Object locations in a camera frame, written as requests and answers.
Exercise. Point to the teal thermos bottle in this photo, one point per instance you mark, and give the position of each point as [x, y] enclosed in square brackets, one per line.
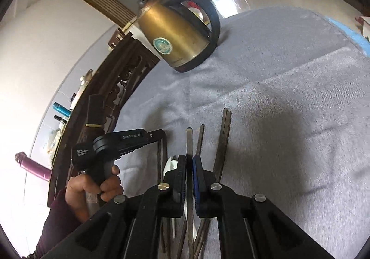
[61, 109]

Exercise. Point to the grey table cloth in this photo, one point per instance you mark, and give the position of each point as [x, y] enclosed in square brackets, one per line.
[298, 90]

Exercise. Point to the dark maroon left sleeve forearm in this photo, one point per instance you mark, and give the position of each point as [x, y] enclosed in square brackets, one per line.
[60, 222]

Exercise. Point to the blue under cloth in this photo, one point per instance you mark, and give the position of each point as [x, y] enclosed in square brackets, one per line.
[361, 41]

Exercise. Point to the purple thermos bottle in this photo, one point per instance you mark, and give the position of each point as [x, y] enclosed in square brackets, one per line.
[33, 167]

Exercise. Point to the dark carved wooden sideboard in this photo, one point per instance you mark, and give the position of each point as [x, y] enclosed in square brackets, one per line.
[116, 79]

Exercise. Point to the dark metal chopstick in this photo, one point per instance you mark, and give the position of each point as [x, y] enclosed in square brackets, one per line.
[189, 187]

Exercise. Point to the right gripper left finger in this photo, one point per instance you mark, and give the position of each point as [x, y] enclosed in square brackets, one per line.
[172, 191]

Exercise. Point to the person's left hand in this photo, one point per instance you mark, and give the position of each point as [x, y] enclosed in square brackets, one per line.
[79, 185]

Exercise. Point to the gold electric kettle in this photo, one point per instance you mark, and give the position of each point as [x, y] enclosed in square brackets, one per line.
[184, 32]

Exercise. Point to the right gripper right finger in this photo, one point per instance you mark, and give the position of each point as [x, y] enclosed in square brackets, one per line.
[209, 194]

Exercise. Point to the white plastic spoon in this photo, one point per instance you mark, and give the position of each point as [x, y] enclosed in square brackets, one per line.
[170, 165]

